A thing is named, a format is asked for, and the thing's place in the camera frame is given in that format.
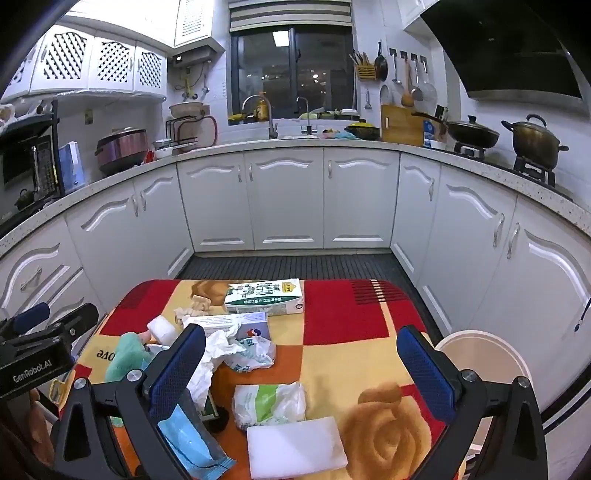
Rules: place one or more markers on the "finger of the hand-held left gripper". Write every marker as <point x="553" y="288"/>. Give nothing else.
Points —
<point x="78" y="318"/>
<point x="32" y="316"/>

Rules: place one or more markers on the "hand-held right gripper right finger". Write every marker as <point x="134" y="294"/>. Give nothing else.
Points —
<point x="425" y="369"/>

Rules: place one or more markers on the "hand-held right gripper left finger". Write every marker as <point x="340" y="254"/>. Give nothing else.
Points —
<point x="175" y="369"/>

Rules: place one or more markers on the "small white tissue roll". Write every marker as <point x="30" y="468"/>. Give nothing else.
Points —
<point x="161" y="328"/>

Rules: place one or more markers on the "teal green cloth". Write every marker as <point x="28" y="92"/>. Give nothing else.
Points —
<point x="127" y="355"/>

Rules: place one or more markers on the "white round bin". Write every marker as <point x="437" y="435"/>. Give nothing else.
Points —
<point x="485" y="355"/>

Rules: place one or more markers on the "blue plastic packet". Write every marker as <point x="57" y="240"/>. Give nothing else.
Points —
<point x="189" y="443"/>

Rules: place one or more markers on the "white printed plastic bag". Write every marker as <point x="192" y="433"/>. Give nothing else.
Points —
<point x="251" y="353"/>

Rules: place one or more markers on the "white green plastic wrapper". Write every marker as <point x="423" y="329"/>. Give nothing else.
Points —
<point x="268" y="406"/>

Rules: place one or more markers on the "white foam sponge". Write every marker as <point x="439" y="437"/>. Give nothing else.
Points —
<point x="295" y="447"/>

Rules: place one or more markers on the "small dark object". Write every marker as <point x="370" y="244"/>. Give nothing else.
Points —
<point x="218" y="417"/>

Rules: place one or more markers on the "red yellow printed blanket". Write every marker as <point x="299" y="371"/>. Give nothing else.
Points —
<point x="351" y="341"/>

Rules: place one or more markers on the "white flat cardboard box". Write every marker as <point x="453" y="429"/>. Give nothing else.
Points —
<point x="247" y="325"/>

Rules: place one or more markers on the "green white milk carton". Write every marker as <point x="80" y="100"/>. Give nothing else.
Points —
<point x="265" y="297"/>

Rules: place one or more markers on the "black microwave oven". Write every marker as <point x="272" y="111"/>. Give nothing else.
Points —
<point x="25" y="164"/>

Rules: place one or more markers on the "blue white water jug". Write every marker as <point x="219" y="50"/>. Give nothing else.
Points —
<point x="71" y="166"/>

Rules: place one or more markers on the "dark ribbed floor mat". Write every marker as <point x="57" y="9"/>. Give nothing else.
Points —
<point x="295" y="267"/>

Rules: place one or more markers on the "copper coloured rice cooker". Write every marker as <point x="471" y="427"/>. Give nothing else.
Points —
<point x="121" y="150"/>

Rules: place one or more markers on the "row of white base cabinets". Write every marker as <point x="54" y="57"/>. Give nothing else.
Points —
<point x="286" y="198"/>

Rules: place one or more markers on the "black gas stove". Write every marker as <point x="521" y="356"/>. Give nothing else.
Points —
<point x="531" y="173"/>

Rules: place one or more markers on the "blue white carton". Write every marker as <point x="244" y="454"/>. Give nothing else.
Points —
<point x="429" y="134"/>

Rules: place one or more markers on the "black wok with lid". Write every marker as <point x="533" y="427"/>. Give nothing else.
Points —
<point x="473" y="131"/>

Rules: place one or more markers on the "wooden cutting board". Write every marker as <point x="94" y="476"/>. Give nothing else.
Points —
<point x="400" y="124"/>

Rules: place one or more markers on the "yellow lidded pot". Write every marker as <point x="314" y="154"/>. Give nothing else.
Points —
<point x="362" y="129"/>

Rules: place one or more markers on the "bronze cooking pot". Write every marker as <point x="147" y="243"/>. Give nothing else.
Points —
<point x="535" y="141"/>

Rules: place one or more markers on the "tall chrome faucet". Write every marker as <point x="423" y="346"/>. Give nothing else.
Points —
<point x="272" y="127"/>

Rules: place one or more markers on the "small chrome faucet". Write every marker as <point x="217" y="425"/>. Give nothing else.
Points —
<point x="308" y="124"/>

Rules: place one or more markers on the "yellow bottle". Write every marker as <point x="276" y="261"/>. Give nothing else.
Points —
<point x="262" y="108"/>

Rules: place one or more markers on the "hanging metal strainer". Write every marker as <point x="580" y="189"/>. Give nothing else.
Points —
<point x="428" y="92"/>

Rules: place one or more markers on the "white water heater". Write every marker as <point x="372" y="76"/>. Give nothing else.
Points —
<point x="196" y="50"/>

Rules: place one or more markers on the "yellow utensil holder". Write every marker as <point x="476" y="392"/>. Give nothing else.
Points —
<point x="364" y="71"/>

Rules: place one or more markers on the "hanging black pan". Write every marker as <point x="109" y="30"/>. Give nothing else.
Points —
<point x="381" y="64"/>

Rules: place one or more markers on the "dark kitchen window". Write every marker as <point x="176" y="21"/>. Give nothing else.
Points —
<point x="295" y="69"/>

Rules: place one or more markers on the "black range hood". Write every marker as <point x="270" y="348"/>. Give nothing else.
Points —
<point x="503" y="46"/>

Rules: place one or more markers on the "white lattice wall cabinets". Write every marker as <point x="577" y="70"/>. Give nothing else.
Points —
<point x="92" y="62"/>

